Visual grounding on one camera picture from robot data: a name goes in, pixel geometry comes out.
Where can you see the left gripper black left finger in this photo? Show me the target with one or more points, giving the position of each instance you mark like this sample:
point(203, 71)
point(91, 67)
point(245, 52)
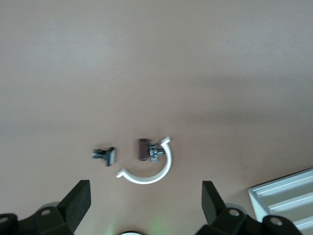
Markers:
point(75, 205)

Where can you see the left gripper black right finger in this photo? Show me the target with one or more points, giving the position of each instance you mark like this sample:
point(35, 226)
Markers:
point(210, 205)

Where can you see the white semicircular pipe clamp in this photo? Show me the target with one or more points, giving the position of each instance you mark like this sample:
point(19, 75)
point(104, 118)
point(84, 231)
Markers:
point(161, 173)

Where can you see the white ribbed tray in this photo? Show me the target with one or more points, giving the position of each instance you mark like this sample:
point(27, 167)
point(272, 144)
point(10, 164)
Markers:
point(288, 195)

